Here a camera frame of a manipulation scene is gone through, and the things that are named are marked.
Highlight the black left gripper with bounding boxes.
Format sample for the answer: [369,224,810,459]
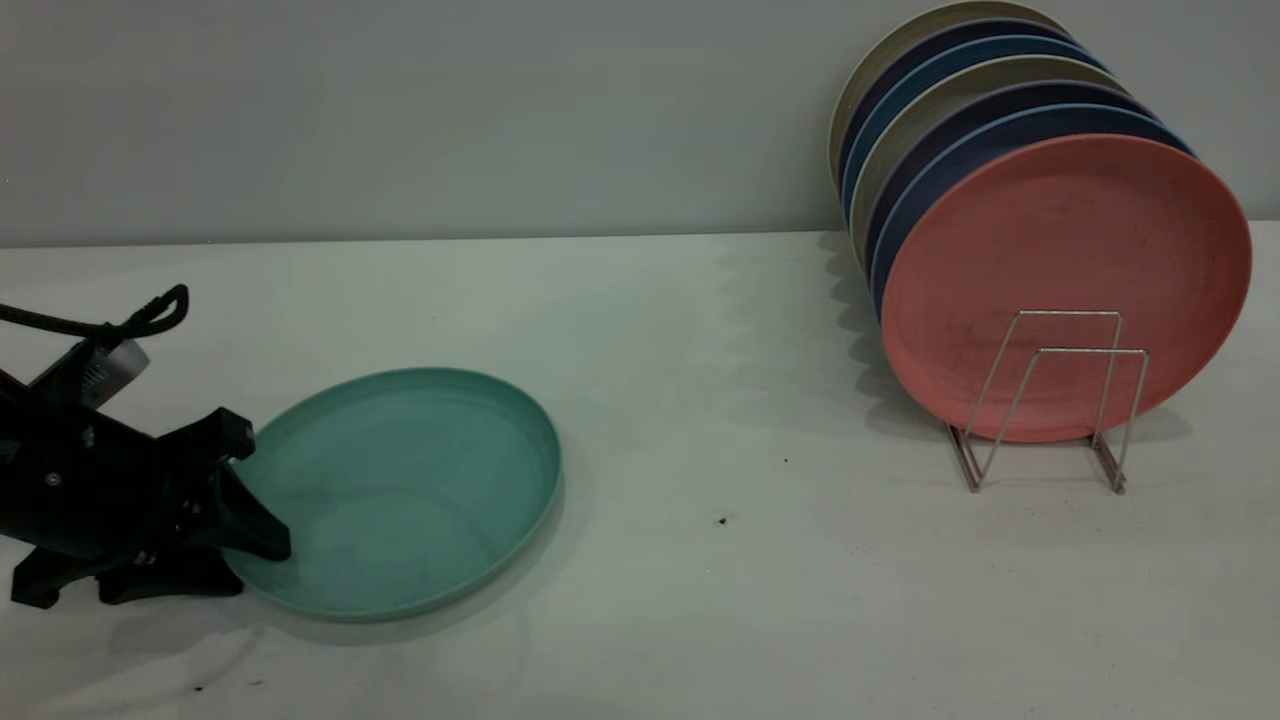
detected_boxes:
[0,370,292,609]

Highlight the green plate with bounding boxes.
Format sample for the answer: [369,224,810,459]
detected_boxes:
[218,367,563,623]

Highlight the blue plate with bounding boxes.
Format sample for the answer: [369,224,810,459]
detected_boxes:
[843,35,1111,216]
[870,103,1196,316]

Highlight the pink plate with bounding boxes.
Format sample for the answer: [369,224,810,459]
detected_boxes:
[880,135,1253,444]

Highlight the dark purple plate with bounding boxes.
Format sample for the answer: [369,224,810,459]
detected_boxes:
[838,18,1089,191]
[865,80,1161,281]

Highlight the beige plate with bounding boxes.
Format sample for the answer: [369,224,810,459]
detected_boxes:
[828,0,1076,186]
[850,55,1133,266]

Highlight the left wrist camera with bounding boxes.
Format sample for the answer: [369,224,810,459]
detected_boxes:
[33,338,151,409]

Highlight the black cable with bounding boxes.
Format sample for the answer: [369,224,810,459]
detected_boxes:
[0,285,190,343]

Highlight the metal wire plate rack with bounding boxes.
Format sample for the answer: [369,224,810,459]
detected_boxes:
[945,310,1149,495]

